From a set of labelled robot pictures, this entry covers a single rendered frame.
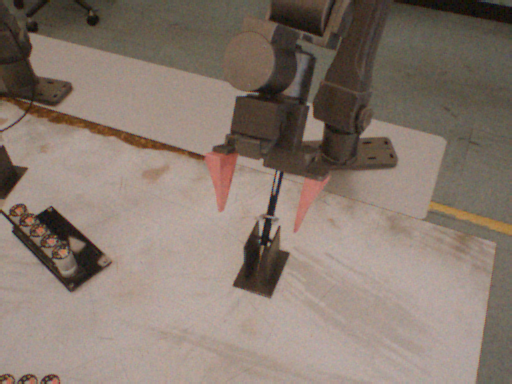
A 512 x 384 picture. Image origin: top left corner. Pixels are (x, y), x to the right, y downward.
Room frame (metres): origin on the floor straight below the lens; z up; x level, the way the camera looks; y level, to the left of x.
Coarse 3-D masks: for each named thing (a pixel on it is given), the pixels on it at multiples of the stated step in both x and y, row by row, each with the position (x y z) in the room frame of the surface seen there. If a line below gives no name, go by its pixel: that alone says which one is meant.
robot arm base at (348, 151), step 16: (336, 128) 0.65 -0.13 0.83; (304, 144) 0.69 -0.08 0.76; (320, 144) 0.68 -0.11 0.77; (336, 144) 0.64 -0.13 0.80; (352, 144) 0.64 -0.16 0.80; (368, 144) 0.69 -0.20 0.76; (384, 144) 0.69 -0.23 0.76; (320, 160) 0.65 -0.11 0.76; (336, 160) 0.64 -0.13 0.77; (352, 160) 0.64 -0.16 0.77; (368, 160) 0.65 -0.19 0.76; (384, 160) 0.65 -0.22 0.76
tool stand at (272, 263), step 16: (256, 224) 0.45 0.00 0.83; (272, 224) 0.44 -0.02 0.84; (256, 240) 0.45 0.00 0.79; (272, 240) 0.42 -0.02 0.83; (256, 256) 0.45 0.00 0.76; (272, 256) 0.42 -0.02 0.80; (288, 256) 0.45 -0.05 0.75; (240, 272) 0.42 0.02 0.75; (256, 272) 0.42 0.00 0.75; (272, 272) 0.42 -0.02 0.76; (240, 288) 0.40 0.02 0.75; (256, 288) 0.39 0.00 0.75; (272, 288) 0.39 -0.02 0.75
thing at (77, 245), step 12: (48, 216) 0.52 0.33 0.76; (60, 216) 0.52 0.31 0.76; (48, 228) 0.49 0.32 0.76; (60, 228) 0.50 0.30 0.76; (72, 228) 0.50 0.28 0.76; (60, 240) 0.47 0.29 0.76; (72, 240) 0.47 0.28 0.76; (84, 240) 0.47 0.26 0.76; (72, 252) 0.45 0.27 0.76; (84, 252) 0.45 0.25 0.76; (96, 252) 0.45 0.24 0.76; (84, 264) 0.43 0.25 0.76; (96, 264) 0.43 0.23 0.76; (108, 264) 0.43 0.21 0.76; (72, 288) 0.39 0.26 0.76
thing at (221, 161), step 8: (208, 152) 0.45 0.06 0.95; (216, 152) 0.46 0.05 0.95; (224, 152) 0.46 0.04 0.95; (232, 152) 0.47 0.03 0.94; (208, 160) 0.44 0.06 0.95; (216, 160) 0.44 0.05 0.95; (224, 160) 0.45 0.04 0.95; (232, 160) 0.47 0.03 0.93; (208, 168) 0.44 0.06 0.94; (216, 168) 0.43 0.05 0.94; (224, 168) 0.47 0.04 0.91; (232, 168) 0.47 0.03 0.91; (216, 176) 0.43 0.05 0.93; (224, 176) 0.46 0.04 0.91; (232, 176) 0.46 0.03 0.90; (216, 184) 0.43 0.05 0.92; (224, 184) 0.45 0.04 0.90; (216, 192) 0.43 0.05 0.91; (224, 192) 0.44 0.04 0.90; (216, 200) 0.42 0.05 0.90; (224, 200) 0.43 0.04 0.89; (224, 208) 0.43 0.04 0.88
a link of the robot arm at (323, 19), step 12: (276, 0) 0.53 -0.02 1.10; (288, 0) 0.52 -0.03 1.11; (300, 0) 0.52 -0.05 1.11; (312, 0) 0.51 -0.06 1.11; (324, 0) 0.51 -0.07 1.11; (276, 12) 0.53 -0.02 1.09; (288, 12) 0.52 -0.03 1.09; (300, 12) 0.51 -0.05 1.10; (312, 12) 0.51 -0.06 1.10; (324, 12) 0.50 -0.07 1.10; (288, 24) 0.53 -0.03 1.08; (300, 24) 0.51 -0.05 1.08; (312, 24) 0.50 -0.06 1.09; (324, 24) 0.50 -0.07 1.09
